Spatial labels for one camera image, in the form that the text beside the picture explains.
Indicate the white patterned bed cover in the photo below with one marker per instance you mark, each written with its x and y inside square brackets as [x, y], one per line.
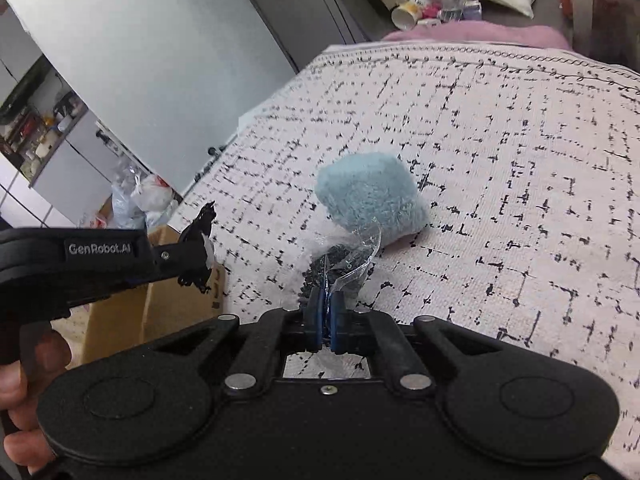
[527, 161]

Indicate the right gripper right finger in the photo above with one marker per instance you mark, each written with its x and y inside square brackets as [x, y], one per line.
[382, 342]

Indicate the pink blanket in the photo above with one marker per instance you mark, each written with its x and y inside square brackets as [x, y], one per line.
[538, 36]

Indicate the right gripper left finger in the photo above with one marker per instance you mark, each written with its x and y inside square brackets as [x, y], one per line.
[277, 334]

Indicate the white plastic bag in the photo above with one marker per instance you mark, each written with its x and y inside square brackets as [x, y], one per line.
[152, 193]

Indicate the paper cup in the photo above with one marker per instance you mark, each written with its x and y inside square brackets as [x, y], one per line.
[407, 15]

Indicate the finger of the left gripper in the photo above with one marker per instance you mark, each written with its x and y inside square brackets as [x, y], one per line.
[191, 260]

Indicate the person left hand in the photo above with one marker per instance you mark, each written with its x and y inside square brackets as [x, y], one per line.
[27, 446]

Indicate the grey door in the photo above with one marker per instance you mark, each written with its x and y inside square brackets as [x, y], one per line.
[304, 28]

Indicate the light blue plush toy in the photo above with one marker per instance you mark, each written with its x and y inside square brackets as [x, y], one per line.
[372, 189]

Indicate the grey plastic bag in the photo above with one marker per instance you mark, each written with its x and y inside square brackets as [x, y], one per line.
[126, 214]

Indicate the brown cardboard box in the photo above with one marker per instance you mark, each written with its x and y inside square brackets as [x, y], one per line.
[149, 312]

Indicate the black items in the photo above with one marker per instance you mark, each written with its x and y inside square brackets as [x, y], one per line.
[341, 264]

